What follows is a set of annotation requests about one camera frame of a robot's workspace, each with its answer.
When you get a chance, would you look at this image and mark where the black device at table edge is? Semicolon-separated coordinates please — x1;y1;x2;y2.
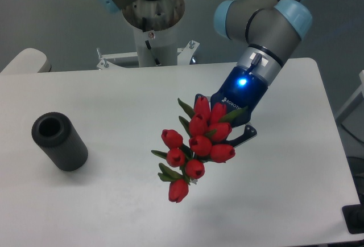
342;204;363;234

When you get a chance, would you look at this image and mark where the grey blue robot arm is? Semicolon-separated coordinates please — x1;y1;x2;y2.
99;0;312;147

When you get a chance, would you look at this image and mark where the white metal base frame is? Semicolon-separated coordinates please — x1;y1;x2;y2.
96;40;200;70

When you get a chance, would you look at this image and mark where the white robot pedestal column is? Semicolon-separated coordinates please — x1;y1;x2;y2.
132;27;177;68

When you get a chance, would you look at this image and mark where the black ribbed cylindrical vase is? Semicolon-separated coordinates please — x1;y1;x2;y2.
31;112;88;172

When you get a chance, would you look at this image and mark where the red tulip bouquet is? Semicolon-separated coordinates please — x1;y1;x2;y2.
151;98;246;203

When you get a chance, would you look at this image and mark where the white furniture at right edge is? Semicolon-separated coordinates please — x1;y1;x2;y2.
334;71;363;125

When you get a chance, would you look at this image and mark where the beige chair backrest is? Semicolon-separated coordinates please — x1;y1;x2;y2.
1;48;52;76

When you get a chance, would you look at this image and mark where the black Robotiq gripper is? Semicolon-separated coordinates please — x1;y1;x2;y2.
194;66;268;147

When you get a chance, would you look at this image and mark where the black cable on floor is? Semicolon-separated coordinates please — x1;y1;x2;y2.
340;121;364;142

